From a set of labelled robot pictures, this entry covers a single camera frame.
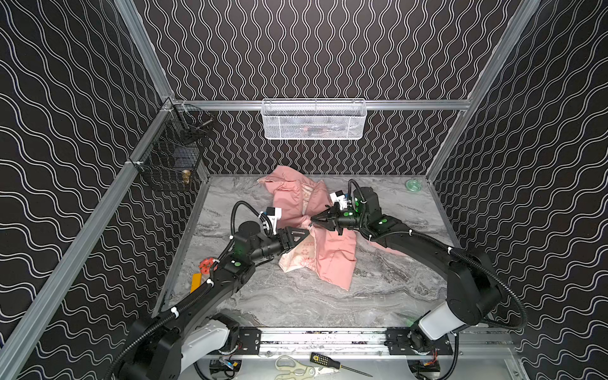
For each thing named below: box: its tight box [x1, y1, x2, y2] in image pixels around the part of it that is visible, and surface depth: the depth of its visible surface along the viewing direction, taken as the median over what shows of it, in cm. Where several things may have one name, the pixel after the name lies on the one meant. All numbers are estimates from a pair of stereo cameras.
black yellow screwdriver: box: [309, 352, 373, 378], surface depth 71 cm
